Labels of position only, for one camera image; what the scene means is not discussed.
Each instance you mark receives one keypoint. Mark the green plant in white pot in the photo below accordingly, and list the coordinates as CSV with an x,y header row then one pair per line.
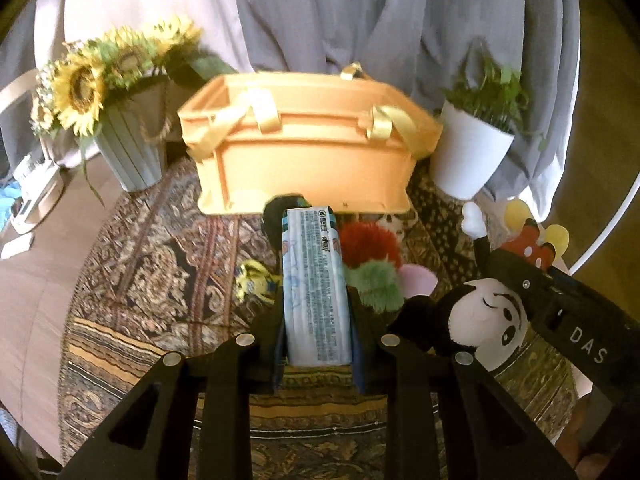
x,y
475,145

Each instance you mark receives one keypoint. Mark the small yellow blue plush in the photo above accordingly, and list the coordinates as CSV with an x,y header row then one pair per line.
x,y
256,284

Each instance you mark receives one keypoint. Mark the white power strip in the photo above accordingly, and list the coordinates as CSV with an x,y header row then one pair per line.
x,y
32,195

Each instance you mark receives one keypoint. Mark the patterned brown tablecloth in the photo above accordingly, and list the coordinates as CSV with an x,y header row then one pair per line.
x,y
150,280

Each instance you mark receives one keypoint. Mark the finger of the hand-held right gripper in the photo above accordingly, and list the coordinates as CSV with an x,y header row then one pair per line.
x,y
515,272

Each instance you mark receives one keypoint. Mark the white curtain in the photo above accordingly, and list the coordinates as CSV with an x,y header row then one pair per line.
x,y
150,10

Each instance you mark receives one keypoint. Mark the grey curtain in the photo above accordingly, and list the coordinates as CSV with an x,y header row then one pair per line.
x,y
410,25

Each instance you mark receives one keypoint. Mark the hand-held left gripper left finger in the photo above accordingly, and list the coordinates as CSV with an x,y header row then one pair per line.
x,y
277,360

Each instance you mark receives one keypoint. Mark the black round plush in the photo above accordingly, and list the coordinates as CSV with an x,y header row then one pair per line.
x,y
277,217

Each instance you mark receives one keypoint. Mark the sunflower bouquet in grey pot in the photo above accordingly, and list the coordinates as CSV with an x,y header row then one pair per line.
x,y
115,90

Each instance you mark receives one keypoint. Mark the pink plush piece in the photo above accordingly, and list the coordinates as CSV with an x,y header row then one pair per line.
x,y
417,282

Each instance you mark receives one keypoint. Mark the blue white tissue pack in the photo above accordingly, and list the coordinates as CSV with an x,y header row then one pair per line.
x,y
314,285

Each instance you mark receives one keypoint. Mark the red green fluffy plush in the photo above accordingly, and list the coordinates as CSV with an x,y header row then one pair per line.
x,y
372,265

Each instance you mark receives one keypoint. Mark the black white mouse plush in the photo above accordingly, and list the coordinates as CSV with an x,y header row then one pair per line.
x,y
475,310

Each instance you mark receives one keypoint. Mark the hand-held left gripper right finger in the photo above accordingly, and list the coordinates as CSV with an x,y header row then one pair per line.
x,y
358,360

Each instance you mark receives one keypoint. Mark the small white card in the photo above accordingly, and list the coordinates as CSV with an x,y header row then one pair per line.
x,y
16,248

